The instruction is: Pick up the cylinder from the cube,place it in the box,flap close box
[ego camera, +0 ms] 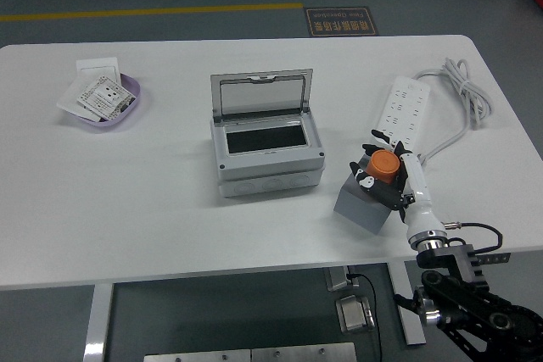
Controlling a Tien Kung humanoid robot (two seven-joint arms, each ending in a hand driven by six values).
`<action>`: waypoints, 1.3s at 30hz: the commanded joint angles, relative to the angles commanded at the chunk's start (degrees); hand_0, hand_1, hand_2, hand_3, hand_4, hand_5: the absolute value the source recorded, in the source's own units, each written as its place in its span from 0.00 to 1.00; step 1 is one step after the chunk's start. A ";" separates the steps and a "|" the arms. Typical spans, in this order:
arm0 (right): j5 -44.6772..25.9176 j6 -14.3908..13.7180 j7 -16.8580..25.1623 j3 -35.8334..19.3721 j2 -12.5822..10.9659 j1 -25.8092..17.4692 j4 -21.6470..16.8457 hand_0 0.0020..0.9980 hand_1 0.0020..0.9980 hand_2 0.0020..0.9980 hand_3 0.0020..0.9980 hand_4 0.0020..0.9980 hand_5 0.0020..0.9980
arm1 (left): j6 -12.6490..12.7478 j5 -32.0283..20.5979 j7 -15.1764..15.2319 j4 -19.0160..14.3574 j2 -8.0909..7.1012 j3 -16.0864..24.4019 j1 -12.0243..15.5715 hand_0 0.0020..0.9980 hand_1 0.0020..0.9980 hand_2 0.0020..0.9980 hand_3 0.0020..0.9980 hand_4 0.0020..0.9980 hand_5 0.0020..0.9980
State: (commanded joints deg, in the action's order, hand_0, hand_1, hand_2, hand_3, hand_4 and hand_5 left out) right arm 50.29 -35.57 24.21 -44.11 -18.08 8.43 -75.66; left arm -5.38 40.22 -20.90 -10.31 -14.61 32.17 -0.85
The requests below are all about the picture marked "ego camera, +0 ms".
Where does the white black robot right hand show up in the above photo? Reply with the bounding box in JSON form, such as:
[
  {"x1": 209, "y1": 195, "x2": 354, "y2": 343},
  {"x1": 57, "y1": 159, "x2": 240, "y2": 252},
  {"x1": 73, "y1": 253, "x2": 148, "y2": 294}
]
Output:
[{"x1": 349, "y1": 128, "x2": 449, "y2": 244}]

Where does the orange cylinder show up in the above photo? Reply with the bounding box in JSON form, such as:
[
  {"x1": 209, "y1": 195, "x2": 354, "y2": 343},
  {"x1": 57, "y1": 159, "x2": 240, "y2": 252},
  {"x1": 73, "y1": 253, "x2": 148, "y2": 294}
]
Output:
[{"x1": 366, "y1": 149, "x2": 401, "y2": 186}]

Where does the transparent hinged box lid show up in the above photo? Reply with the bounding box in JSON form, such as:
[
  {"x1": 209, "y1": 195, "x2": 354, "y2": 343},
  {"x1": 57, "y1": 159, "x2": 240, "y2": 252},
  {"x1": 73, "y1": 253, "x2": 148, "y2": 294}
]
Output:
[{"x1": 210, "y1": 68, "x2": 315, "y2": 122}]

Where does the grey cube with round hole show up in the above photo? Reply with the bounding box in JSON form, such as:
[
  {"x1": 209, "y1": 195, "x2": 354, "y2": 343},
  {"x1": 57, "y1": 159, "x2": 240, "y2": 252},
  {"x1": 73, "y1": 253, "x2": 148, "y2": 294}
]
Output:
[{"x1": 333, "y1": 158, "x2": 394, "y2": 236}]

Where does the metal floor socket box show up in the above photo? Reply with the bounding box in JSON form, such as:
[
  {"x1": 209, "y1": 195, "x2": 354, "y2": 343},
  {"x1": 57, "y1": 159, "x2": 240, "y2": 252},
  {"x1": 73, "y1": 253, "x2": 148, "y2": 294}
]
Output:
[{"x1": 335, "y1": 293, "x2": 377, "y2": 334}]

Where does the black table control panel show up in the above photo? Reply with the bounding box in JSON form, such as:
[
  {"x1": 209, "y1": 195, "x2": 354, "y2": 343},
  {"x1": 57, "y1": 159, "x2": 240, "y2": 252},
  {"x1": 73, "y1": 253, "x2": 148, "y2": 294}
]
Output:
[{"x1": 475, "y1": 253, "x2": 512, "y2": 265}]

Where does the brown floor sign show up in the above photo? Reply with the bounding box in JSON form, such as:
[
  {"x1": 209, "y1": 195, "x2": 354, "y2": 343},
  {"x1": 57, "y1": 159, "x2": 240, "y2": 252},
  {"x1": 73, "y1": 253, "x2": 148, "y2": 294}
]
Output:
[{"x1": 303, "y1": 6, "x2": 379, "y2": 37}]

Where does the purple plastic tray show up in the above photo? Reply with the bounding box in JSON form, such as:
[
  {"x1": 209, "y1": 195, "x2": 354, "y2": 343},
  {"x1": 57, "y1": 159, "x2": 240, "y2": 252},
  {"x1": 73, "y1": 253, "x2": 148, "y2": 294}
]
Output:
[{"x1": 63, "y1": 72, "x2": 142, "y2": 129}]

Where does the printed socket packet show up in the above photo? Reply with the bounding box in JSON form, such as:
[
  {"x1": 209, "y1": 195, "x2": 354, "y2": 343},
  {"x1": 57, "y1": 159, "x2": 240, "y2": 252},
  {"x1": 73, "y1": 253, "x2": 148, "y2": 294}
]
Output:
[{"x1": 76, "y1": 75, "x2": 137, "y2": 123}]

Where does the white flat packet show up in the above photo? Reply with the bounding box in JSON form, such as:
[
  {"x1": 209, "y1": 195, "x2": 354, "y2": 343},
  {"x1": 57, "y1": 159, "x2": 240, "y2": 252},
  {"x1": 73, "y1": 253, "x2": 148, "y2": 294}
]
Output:
[{"x1": 56, "y1": 75, "x2": 104, "y2": 123}]

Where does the white power cord with plug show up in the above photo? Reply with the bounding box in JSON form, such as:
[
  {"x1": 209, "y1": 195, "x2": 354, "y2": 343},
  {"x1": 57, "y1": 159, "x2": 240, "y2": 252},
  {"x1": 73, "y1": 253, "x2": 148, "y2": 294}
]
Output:
[{"x1": 413, "y1": 57, "x2": 495, "y2": 167}]

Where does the black floor cable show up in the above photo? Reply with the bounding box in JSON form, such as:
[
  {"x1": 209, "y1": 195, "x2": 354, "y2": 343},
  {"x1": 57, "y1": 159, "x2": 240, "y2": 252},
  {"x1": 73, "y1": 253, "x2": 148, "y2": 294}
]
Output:
[{"x1": 347, "y1": 272, "x2": 383, "y2": 362}]

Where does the grey electrical enclosure box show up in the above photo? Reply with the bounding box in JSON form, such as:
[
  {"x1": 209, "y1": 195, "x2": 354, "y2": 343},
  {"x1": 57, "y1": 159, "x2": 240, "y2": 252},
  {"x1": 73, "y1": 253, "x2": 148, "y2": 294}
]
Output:
[{"x1": 210, "y1": 117, "x2": 327, "y2": 199}]

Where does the metal base plate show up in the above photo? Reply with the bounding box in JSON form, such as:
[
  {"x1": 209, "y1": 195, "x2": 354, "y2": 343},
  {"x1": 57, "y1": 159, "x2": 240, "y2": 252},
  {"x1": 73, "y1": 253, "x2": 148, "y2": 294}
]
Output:
[
  {"x1": 143, "y1": 348, "x2": 253, "y2": 362},
  {"x1": 250, "y1": 342, "x2": 358, "y2": 362}
]

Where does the white blank switch plate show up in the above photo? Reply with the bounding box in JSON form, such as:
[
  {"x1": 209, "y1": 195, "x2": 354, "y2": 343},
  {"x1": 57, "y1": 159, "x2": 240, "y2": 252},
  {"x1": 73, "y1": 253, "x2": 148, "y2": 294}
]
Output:
[{"x1": 76, "y1": 56, "x2": 122, "y2": 84}]

